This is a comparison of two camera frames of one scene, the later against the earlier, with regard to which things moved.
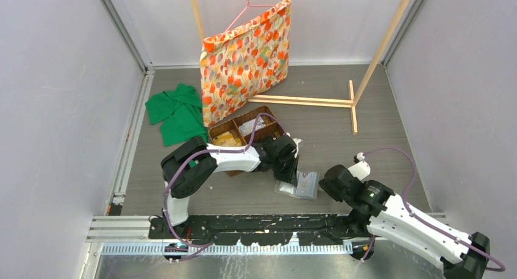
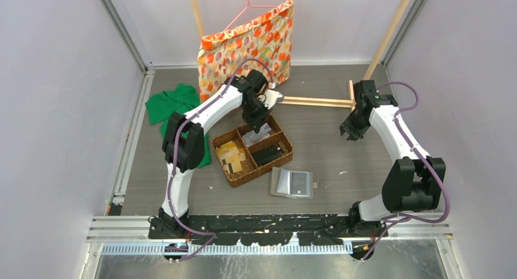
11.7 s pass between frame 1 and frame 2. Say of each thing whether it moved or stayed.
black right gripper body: moved
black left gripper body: moved
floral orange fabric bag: stayed
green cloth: stayed
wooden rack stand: stayed
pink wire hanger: stayed
